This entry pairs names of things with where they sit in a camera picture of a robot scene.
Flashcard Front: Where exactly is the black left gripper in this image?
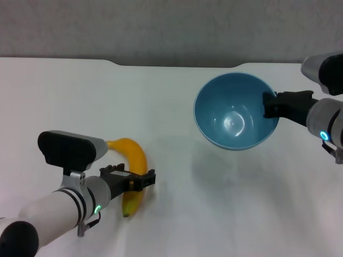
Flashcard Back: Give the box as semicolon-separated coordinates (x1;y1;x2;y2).
100;163;157;200

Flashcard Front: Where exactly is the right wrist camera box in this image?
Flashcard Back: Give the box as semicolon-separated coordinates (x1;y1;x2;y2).
301;52;343;96

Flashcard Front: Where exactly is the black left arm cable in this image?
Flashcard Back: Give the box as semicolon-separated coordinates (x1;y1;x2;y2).
77;211;102;238

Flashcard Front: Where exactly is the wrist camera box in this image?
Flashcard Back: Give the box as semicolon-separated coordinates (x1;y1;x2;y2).
301;52;343;96
37;130;108;172

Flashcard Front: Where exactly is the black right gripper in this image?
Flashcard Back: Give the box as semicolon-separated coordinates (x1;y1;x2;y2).
262;90;318;127

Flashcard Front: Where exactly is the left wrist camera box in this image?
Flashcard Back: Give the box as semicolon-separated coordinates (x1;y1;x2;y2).
37;130;108;172

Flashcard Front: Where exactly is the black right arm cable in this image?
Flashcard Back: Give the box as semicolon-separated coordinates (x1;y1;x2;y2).
321;140;343;165

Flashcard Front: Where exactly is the yellow banana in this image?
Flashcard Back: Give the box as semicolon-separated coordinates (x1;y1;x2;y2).
106;138;148;218

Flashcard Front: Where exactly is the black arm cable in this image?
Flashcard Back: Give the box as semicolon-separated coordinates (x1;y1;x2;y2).
77;211;102;238
321;140;343;165

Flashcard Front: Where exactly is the blue plastic bowl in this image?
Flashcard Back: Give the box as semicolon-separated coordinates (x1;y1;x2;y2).
193;72;280;151

